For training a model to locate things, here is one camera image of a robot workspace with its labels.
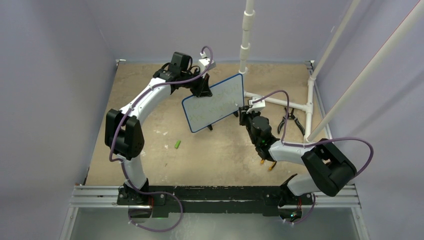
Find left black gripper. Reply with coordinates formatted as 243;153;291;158
181;68;212;98

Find blue framed whiteboard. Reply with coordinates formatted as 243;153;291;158
181;73;245;133

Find green marker cap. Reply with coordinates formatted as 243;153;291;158
174;140;182;149

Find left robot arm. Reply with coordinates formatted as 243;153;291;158
104;50;216;205

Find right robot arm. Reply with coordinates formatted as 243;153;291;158
238;106;358;204

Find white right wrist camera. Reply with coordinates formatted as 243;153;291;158
246;95;266;114

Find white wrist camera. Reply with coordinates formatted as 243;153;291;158
246;95;266;114
197;52;217;72

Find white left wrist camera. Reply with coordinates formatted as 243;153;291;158
197;52;217;72

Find black handled pliers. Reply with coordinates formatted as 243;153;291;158
277;107;306;137

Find yellow handled pliers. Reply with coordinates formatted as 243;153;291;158
260;159;277;172

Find white pvc pipe frame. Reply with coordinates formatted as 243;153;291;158
246;0;424;142

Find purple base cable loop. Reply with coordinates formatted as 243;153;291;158
127;191;184;233

